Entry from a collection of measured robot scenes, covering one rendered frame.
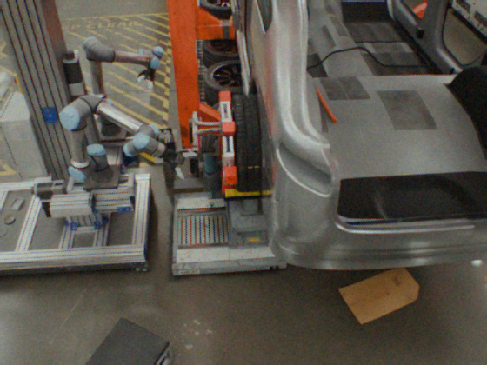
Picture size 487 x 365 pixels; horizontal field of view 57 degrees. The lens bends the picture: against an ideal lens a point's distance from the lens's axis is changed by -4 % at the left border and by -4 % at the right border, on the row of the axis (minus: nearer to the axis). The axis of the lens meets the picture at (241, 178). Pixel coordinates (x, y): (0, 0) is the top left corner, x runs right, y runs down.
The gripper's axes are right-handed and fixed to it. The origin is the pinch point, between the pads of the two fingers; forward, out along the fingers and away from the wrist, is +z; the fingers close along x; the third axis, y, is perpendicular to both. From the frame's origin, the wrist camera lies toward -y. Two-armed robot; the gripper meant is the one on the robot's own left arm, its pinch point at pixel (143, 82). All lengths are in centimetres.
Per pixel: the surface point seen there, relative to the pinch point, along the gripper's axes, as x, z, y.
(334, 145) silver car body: 85, -69, 114
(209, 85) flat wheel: 80, 26, -44
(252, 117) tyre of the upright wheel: 36, -61, 91
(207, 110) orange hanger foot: 41, -12, 35
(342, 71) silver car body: 145, -64, 22
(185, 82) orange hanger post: 14.8, -33.0, 32.9
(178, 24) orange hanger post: -3, -71, 23
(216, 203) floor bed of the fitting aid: 65, 50, 76
